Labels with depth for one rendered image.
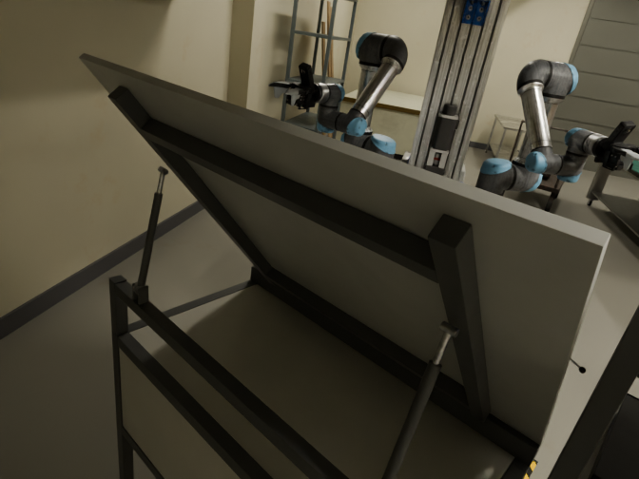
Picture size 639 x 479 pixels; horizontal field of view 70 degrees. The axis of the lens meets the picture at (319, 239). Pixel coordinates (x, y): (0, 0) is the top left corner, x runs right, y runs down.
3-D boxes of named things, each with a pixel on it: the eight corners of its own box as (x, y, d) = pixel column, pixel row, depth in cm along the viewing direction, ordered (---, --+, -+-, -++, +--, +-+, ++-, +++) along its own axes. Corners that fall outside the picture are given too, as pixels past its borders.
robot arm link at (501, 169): (470, 183, 203) (478, 154, 198) (496, 186, 206) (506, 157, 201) (483, 193, 193) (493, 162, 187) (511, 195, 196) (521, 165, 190)
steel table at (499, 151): (514, 157, 933) (529, 115, 897) (527, 178, 780) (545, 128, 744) (483, 151, 944) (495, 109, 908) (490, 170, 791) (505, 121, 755)
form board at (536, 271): (540, 446, 123) (543, 440, 123) (603, 247, 44) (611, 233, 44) (257, 265, 190) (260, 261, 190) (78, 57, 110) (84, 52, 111)
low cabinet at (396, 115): (442, 143, 959) (453, 102, 923) (440, 169, 747) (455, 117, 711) (358, 126, 991) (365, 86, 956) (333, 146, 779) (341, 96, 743)
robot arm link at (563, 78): (493, 185, 206) (535, 57, 183) (522, 187, 209) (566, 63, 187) (508, 194, 195) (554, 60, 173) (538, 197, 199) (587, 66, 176)
